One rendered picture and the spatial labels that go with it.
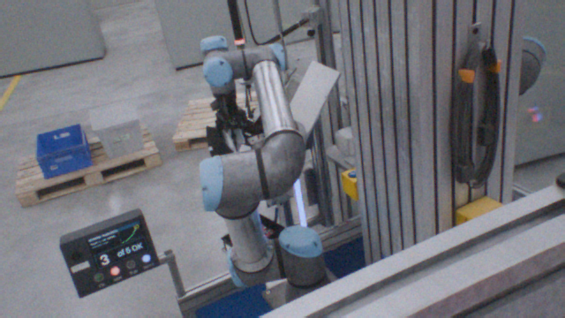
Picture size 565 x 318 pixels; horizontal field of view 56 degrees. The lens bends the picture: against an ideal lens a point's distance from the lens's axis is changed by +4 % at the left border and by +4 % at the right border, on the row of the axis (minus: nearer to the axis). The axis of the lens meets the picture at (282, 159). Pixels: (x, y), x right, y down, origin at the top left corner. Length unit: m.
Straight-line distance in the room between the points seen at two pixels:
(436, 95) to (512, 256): 0.82
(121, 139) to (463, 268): 4.80
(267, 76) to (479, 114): 0.51
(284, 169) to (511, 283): 0.89
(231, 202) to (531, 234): 0.92
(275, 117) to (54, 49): 8.19
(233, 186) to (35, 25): 8.26
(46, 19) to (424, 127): 8.43
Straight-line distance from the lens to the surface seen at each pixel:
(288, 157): 1.10
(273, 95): 1.26
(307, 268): 1.47
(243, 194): 1.10
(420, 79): 0.99
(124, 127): 4.92
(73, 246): 1.79
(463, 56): 1.05
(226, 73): 1.37
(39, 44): 9.29
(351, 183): 2.06
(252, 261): 1.40
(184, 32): 7.60
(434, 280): 0.21
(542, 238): 0.23
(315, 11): 2.58
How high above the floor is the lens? 2.14
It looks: 28 degrees down
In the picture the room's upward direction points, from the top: 10 degrees counter-clockwise
